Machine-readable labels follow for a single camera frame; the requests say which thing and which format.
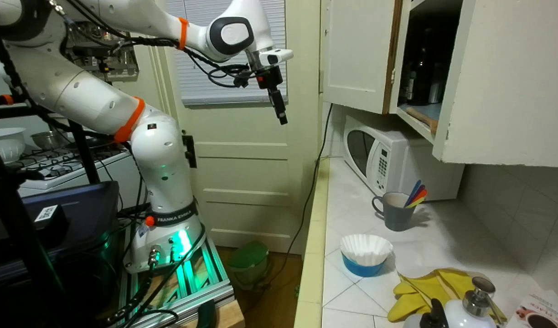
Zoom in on narrow cabinet door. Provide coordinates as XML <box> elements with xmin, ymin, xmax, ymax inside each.
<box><xmin>322</xmin><ymin>0</ymin><xmax>403</xmax><ymax>115</ymax></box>

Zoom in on wide cabinet door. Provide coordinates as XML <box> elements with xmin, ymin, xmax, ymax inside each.
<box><xmin>433</xmin><ymin>0</ymin><xmax>558</xmax><ymax>168</ymax></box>

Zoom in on white window blind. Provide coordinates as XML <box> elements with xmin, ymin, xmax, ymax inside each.
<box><xmin>164</xmin><ymin>0</ymin><xmax>289</xmax><ymax>107</ymax></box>

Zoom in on cream panelled door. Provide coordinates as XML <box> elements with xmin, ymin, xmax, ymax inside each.
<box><xmin>147</xmin><ymin>0</ymin><xmax>323</xmax><ymax>256</ymax></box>

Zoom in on black door latch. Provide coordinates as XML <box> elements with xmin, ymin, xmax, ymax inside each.
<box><xmin>182</xmin><ymin>133</ymin><xmax>198</xmax><ymax>169</ymax></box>

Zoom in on microwave door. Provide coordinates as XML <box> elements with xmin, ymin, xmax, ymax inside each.
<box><xmin>343</xmin><ymin>122</ymin><xmax>376</xmax><ymax>184</ymax></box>

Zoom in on dark bottle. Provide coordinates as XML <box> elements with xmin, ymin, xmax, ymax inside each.
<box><xmin>404</xmin><ymin>46</ymin><xmax>432</xmax><ymax>106</ymax></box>

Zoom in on white microwave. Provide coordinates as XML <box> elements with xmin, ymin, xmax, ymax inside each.
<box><xmin>342</xmin><ymin>114</ymin><xmax>465</xmax><ymax>202</ymax></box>

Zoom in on grey mug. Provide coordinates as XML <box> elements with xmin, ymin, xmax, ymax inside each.
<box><xmin>372</xmin><ymin>192</ymin><xmax>417</xmax><ymax>232</ymax></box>

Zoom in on green bin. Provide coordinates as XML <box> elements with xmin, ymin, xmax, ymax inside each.
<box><xmin>227</xmin><ymin>241</ymin><xmax>271</xmax><ymax>292</ymax></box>

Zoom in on bundle of coloured spoons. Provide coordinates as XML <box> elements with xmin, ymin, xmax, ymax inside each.
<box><xmin>404</xmin><ymin>179</ymin><xmax>429</xmax><ymax>209</ymax></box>

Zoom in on stack of coffee filters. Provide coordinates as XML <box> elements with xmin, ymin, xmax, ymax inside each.
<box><xmin>340</xmin><ymin>234</ymin><xmax>393</xmax><ymax>267</ymax></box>

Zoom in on blue bowl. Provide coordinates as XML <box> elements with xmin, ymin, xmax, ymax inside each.
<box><xmin>341</xmin><ymin>253</ymin><xmax>388</xmax><ymax>277</ymax></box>

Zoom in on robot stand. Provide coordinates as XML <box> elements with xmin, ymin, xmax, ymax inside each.
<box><xmin>0</xmin><ymin>93</ymin><xmax>246</xmax><ymax>328</ymax></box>

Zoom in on white gas stove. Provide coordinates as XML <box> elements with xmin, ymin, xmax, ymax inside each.
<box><xmin>0</xmin><ymin>140</ymin><xmax>144</xmax><ymax>211</ymax></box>

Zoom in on black laptop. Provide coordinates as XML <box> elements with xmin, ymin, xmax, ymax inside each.
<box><xmin>0</xmin><ymin>181</ymin><xmax>120</xmax><ymax>270</ymax></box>

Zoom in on metal bowl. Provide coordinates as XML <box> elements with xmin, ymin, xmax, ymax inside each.
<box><xmin>31</xmin><ymin>131</ymin><xmax>66</xmax><ymax>151</ymax></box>

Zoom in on black power brick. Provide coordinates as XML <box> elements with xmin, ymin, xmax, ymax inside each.
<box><xmin>34</xmin><ymin>205</ymin><xmax>69</xmax><ymax>247</ymax></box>

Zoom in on yellow rubber gloves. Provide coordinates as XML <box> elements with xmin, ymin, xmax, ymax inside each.
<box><xmin>387</xmin><ymin>268</ymin><xmax>508</xmax><ymax>325</ymax></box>

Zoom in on white bowl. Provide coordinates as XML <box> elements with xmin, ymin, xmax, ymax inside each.
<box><xmin>0</xmin><ymin>127</ymin><xmax>27</xmax><ymax>164</ymax></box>

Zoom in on white soap dispenser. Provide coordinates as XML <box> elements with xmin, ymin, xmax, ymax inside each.
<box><xmin>444</xmin><ymin>277</ymin><xmax>499</xmax><ymax>328</ymax></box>

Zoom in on black cable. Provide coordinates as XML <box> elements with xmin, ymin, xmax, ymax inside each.
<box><xmin>260</xmin><ymin>104</ymin><xmax>335</xmax><ymax>293</ymax></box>

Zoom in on wall rack with utensils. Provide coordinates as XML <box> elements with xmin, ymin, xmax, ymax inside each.
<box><xmin>64</xmin><ymin>20</ymin><xmax>140</xmax><ymax>83</ymax></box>

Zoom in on cream wall cabinet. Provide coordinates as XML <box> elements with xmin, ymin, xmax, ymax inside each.
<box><xmin>322</xmin><ymin>0</ymin><xmax>558</xmax><ymax>168</ymax></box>

